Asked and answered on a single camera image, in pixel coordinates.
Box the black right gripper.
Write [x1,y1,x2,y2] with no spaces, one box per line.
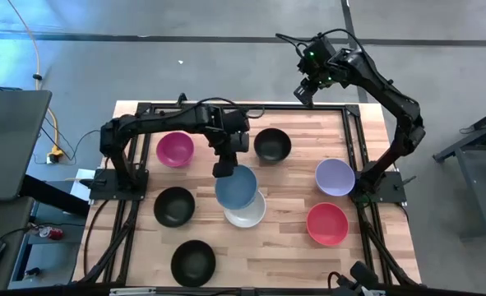
[294,61,341,107]

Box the blue bowl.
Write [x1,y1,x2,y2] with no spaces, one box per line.
[215,164,259,210]

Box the black bowl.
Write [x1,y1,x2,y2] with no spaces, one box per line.
[153,186,197,229]
[170,239,217,288]
[253,127,292,164]

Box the magenta bowl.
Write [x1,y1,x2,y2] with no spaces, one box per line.
[155,131,195,169]

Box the white bowl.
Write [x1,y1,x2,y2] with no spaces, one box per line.
[224,189,267,229]
[225,191,266,227]

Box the lavender bowl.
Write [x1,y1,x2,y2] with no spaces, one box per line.
[314,158,356,197]

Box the coral red bowl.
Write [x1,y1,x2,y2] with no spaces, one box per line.
[306,201,349,247]

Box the white paper sheet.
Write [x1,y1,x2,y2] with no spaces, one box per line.
[70,168,95,202]

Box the yellow power plug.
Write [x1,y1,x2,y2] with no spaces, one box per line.
[47,147,65,164]

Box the dark grey metal cart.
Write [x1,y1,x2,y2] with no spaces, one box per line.
[433,104,486,242]

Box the black desk support beam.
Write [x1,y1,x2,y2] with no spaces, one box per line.
[20,174,91,218]

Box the red soda can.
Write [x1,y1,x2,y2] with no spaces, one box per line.
[39,226,65,241]

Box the grey flat panel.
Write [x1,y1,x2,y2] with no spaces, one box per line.
[0,90,53,202]

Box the dark desk top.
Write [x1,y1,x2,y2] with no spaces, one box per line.
[0,196,36,291]

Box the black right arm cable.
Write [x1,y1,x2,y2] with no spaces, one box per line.
[275,27,365,58]

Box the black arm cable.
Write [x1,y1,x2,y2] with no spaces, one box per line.
[275,27,365,58]
[176,96,266,121]

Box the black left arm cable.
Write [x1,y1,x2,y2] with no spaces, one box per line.
[176,96,266,121]

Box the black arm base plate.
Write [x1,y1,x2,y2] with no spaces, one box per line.
[347,170,408,205]
[89,168,149,201]

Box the thick black base cable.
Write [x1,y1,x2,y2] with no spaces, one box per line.
[81,199,110,280]

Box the silver metal bracket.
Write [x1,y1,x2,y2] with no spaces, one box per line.
[109,287,157,296]

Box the beige floor cable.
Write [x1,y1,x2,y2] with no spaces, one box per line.
[6,0,62,151]

